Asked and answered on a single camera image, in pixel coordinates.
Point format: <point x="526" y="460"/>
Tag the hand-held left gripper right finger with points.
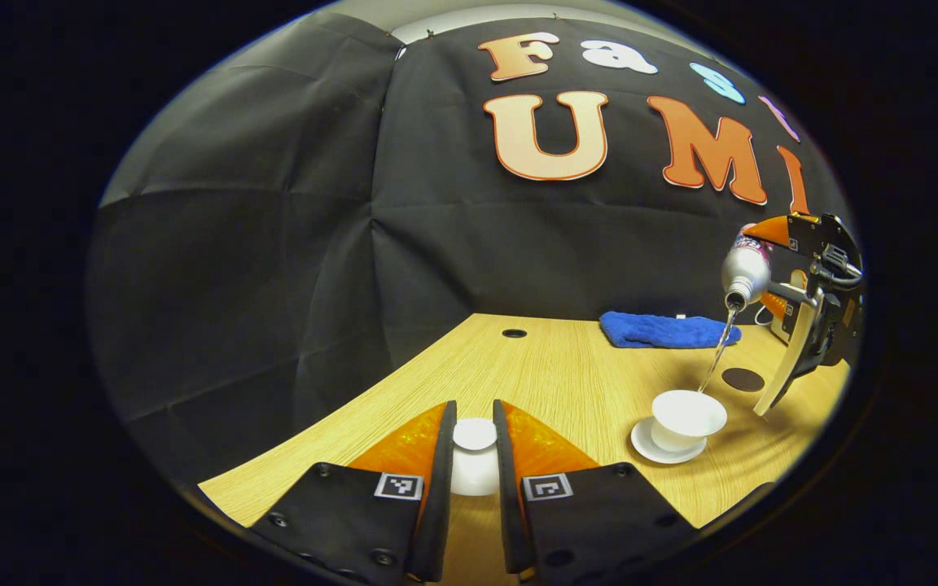
<point x="506" y="488"/>

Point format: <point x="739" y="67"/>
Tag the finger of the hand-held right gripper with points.
<point x="774" y="230"/>
<point x="774" y="305"/>

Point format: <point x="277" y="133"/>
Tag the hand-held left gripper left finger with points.
<point x="440" y="488"/>

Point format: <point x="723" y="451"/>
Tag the silver water bottle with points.
<point x="744" y="268"/>

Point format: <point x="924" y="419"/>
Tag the dark round coaster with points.
<point x="742" y="379"/>

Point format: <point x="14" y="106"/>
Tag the white teacup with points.
<point x="685" y="419"/>

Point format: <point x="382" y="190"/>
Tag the clear water stream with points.
<point x="717" y="350"/>

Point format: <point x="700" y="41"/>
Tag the blue towel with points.
<point x="664" y="330"/>

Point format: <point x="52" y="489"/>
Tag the white saucer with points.
<point x="648" y="449"/>

